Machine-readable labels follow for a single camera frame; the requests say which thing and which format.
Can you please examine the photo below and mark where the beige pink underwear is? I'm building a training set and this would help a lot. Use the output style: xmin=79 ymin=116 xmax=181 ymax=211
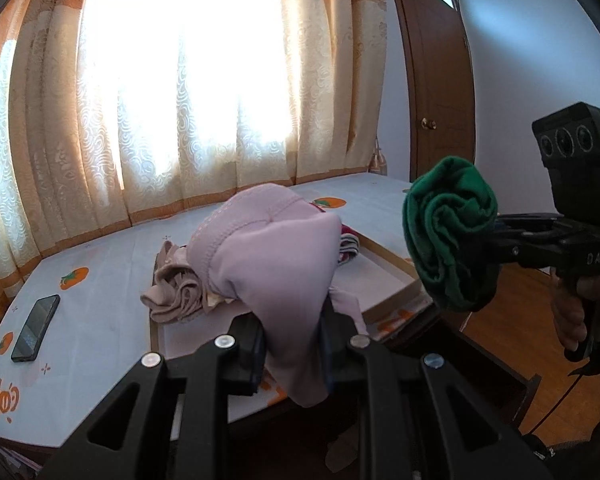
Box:
xmin=140 ymin=240 xmax=233 ymax=324

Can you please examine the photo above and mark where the green underwear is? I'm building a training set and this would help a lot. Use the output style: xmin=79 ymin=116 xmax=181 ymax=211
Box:
xmin=402 ymin=156 xmax=501 ymax=312

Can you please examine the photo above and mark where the mauve smooth underwear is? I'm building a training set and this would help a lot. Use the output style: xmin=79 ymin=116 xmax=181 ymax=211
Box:
xmin=186 ymin=183 xmax=366 ymax=408

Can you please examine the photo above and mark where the person's right hand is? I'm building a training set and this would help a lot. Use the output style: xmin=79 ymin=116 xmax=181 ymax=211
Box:
xmin=550 ymin=268 xmax=600 ymax=351

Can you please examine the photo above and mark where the shallow cardboard box tray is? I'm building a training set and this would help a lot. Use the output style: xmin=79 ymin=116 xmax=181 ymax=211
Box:
xmin=148 ymin=209 xmax=424 ymax=356

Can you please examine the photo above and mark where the white persimmon print tablecloth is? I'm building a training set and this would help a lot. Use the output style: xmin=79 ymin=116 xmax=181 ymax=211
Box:
xmin=0 ymin=174 xmax=427 ymax=448

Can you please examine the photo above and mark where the black smartphone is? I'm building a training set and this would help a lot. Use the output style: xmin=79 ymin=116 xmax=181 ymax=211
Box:
xmin=10 ymin=295 xmax=60 ymax=363

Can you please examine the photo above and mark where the brass door knob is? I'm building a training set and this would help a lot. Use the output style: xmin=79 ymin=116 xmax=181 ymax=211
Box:
xmin=420 ymin=117 xmax=437 ymax=131

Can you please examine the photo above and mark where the brown wooden door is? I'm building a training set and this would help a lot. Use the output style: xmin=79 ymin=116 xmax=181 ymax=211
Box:
xmin=394 ymin=0 xmax=476 ymax=179

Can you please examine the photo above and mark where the curtain tassel tieback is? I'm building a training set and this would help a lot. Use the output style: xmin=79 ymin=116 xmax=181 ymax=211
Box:
xmin=368 ymin=139 xmax=388 ymax=176

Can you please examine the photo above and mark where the orange cream patterned curtain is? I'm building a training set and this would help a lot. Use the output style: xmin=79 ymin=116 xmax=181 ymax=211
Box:
xmin=0 ymin=0 xmax=387 ymax=323

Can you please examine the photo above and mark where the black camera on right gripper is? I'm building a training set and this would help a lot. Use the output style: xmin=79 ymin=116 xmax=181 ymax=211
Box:
xmin=532 ymin=102 xmax=600 ymax=233

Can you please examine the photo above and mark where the black cable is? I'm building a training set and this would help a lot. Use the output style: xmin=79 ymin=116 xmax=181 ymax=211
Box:
xmin=526 ymin=353 xmax=600 ymax=436

